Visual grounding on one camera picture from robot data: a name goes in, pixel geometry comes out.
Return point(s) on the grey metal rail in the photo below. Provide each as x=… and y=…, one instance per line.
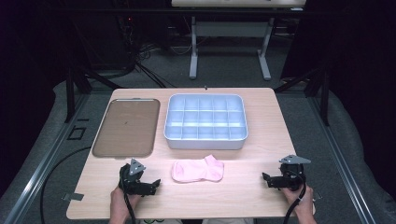
x=43, y=161
x=342, y=161

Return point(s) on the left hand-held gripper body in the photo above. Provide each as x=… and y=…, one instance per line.
x=132, y=182

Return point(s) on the black tape square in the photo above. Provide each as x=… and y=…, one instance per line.
x=76, y=133

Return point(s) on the person's right hand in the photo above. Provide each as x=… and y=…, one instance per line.
x=300, y=202

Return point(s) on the black metal stand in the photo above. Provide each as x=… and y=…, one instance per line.
x=73, y=90
x=322, y=93

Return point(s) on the white compartment organizer box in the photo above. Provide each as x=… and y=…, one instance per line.
x=205, y=123

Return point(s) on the black tape strip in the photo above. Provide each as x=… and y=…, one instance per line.
x=82, y=119

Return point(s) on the brown tray with metal rim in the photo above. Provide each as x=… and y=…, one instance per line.
x=127, y=127

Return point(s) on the person's left hand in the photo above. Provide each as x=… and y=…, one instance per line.
x=120, y=202

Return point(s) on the pink sock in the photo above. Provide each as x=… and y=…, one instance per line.
x=197, y=169

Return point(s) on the grey tape piece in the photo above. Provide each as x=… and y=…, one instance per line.
x=317, y=196
x=73, y=196

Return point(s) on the desk with white legs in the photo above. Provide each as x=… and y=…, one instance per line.
x=230, y=29

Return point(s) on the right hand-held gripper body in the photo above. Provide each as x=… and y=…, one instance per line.
x=291, y=175

